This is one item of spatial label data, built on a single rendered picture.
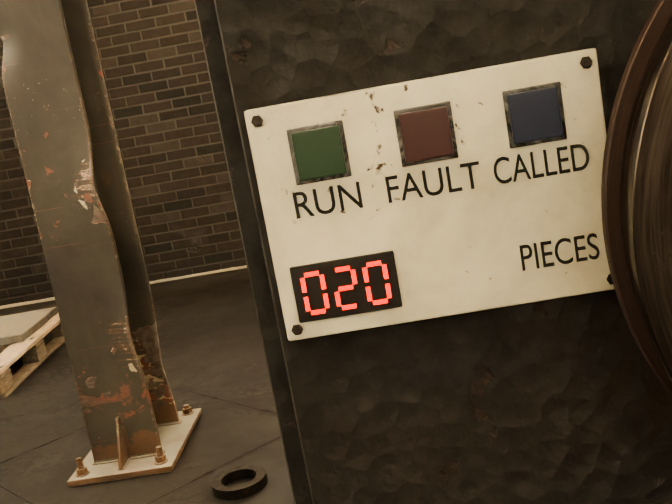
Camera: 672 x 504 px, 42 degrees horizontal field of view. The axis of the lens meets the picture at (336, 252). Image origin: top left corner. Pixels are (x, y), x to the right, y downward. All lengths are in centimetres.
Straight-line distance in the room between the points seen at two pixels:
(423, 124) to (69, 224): 269
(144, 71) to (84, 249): 368
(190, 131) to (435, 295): 613
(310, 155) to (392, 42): 10
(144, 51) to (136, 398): 389
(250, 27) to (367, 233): 18
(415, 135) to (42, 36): 268
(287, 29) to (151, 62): 615
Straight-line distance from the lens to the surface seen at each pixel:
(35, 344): 530
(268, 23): 68
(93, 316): 333
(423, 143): 66
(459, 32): 68
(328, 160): 66
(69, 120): 324
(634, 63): 62
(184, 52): 677
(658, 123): 55
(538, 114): 67
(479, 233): 67
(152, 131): 684
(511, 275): 68
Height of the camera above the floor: 125
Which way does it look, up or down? 11 degrees down
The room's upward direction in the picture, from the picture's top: 10 degrees counter-clockwise
